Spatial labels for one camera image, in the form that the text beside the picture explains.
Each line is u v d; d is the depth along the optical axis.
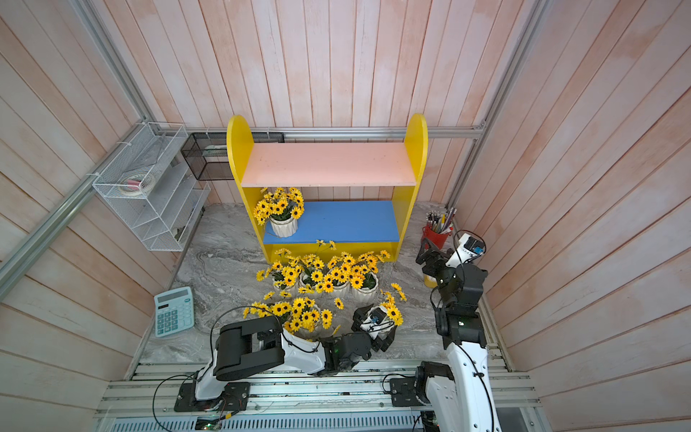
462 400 0.45
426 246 1.08
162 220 0.78
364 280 0.80
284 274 0.85
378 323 0.69
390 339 0.73
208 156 0.96
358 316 0.76
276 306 0.74
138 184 0.73
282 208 0.84
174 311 0.88
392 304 0.75
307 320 0.73
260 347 0.52
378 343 0.71
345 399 0.73
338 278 0.82
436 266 0.63
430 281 0.95
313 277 0.83
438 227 0.99
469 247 0.59
